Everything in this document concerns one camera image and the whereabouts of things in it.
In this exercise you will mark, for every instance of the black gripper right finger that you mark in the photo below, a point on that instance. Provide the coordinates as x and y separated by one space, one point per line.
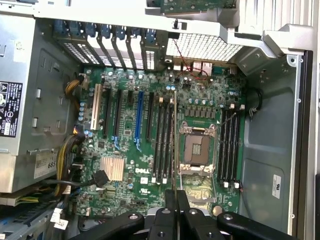
195 225

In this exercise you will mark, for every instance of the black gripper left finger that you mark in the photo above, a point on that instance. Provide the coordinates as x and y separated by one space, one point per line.
162 225

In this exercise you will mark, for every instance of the RAM stick held upright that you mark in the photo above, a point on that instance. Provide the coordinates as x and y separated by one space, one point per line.
172 155

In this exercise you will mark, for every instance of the black RAM slot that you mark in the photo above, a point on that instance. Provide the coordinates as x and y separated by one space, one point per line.
157 140
162 140
228 146
223 146
234 146
239 146
168 140

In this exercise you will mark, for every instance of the metal socket cover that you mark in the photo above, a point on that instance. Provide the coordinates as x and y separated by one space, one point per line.
201 199

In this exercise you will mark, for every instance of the round coin battery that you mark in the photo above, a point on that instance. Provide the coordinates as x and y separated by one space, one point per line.
218 210

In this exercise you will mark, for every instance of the thin metal locking lever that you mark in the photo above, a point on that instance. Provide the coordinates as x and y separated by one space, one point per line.
227 120
181 183

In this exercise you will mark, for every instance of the green Dell motherboard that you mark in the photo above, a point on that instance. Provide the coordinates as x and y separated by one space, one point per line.
140 155

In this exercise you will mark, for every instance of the metal CPU socket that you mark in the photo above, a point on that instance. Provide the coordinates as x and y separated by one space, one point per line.
197 150

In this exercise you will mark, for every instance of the silver finned heatsink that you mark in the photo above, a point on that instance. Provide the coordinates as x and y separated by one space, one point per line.
112 168

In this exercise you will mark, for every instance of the white case sticker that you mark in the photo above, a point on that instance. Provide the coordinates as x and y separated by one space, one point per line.
277 186

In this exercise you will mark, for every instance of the long black expansion slot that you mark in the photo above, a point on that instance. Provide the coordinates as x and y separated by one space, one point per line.
118 112
150 115
107 112

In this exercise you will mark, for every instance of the blue expansion slot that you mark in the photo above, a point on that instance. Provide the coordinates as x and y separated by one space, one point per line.
139 112

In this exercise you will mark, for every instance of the silver open PC case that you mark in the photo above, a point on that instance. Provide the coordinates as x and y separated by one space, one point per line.
267 130

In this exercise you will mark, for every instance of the white barcode sticker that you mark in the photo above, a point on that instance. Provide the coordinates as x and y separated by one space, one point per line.
46 165

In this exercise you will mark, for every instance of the short black expansion slot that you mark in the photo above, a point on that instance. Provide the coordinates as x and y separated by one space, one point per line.
130 97

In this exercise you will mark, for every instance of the white expansion slot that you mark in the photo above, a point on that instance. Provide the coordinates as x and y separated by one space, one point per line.
95 107

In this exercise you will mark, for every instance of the grey disk bay cage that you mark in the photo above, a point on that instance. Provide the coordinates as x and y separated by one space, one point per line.
25 225

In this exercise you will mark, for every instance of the silver port block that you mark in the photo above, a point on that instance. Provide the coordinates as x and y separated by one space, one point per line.
200 66

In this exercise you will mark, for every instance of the silver power supply unit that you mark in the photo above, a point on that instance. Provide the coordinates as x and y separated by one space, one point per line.
50 100

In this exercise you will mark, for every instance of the blue card latch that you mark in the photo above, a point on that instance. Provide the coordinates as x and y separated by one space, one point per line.
105 31
136 32
120 32
151 37
75 27
91 30
60 27

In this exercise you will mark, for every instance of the black power supply label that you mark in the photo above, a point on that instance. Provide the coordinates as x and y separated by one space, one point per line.
11 110

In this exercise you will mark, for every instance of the grey parts rack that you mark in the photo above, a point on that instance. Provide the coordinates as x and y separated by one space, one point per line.
155 11

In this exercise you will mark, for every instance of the green graphics card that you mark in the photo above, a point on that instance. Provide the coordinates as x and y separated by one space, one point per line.
195 6

